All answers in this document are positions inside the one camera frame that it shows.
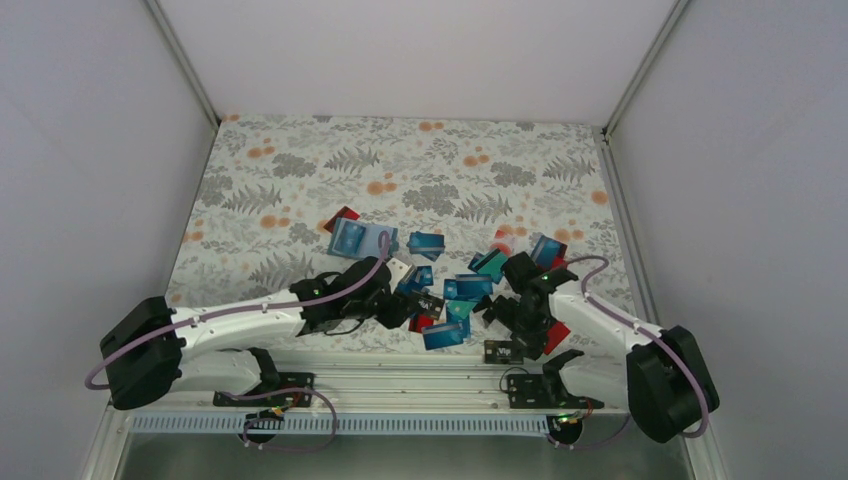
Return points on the teal leather card holder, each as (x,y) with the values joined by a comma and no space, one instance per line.
(371,243)

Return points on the teal green card right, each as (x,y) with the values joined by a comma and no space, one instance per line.
(490,264)

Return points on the grey cable duct front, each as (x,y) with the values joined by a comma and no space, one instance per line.
(301,423)

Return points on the red card black stripe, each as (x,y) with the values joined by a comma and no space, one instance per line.
(555,335)

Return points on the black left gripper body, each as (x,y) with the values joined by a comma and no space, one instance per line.
(389,318)

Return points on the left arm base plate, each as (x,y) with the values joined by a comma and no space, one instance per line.
(286,392)

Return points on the aluminium rail base front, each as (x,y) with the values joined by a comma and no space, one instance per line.
(353,382)

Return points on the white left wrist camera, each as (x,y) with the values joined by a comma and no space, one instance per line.
(399,272)

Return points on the floral patterned table mat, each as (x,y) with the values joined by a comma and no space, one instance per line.
(273,182)

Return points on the aluminium frame post left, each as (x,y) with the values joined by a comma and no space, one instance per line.
(177,51)

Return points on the aluminium frame post right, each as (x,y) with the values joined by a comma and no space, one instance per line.
(657,45)

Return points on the black visa card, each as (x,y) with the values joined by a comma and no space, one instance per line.
(428,305)
(502,352)

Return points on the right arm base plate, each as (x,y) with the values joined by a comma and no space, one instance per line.
(539,392)

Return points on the aluminium frame post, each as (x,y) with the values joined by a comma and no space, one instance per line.
(657,45)
(177,51)

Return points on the red card upper left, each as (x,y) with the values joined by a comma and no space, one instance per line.
(343,213)

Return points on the blue card middle right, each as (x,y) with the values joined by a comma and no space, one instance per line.
(468,287)

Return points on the black visa card right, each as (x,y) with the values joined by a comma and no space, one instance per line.
(502,352)

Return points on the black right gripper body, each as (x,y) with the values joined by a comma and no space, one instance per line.
(522,324)

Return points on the blue card far right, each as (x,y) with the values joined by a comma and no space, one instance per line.
(548,253)

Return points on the blue card stack upper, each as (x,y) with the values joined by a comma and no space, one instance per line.
(428,245)

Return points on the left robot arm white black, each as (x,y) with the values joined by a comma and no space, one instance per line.
(224,350)

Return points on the black visa card centre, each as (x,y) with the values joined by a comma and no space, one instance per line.
(428,305)

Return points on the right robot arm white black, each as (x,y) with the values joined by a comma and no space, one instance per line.
(594,355)

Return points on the teal card centre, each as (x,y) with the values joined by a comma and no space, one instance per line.
(459,311)

